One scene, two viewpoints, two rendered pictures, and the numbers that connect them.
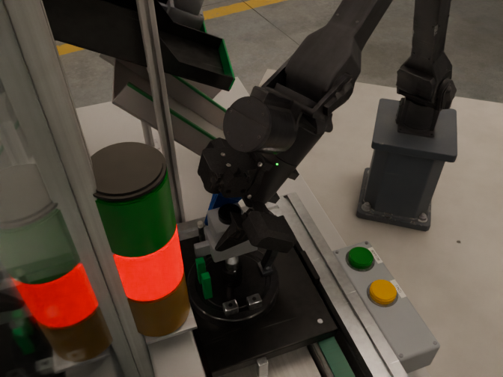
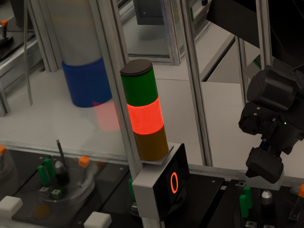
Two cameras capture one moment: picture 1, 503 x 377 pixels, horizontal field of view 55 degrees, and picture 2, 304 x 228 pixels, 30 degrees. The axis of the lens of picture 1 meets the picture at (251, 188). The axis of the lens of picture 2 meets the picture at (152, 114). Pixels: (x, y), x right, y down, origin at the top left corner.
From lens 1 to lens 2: 60 cm
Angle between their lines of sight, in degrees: 42
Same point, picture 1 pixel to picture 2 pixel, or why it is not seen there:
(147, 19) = (262, 20)
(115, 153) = (137, 61)
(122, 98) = (249, 69)
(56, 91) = (109, 28)
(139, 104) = not seen: hidden behind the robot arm
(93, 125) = not seen: hidden behind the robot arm
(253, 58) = not seen: outside the picture
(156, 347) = (144, 168)
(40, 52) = (105, 15)
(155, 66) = (265, 51)
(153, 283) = (139, 123)
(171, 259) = (147, 115)
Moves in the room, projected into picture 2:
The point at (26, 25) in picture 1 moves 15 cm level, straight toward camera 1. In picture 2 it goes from (102, 7) to (52, 54)
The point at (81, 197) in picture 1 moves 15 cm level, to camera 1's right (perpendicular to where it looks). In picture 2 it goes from (116, 71) to (191, 94)
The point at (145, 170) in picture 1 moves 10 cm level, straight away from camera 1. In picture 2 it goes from (140, 68) to (170, 40)
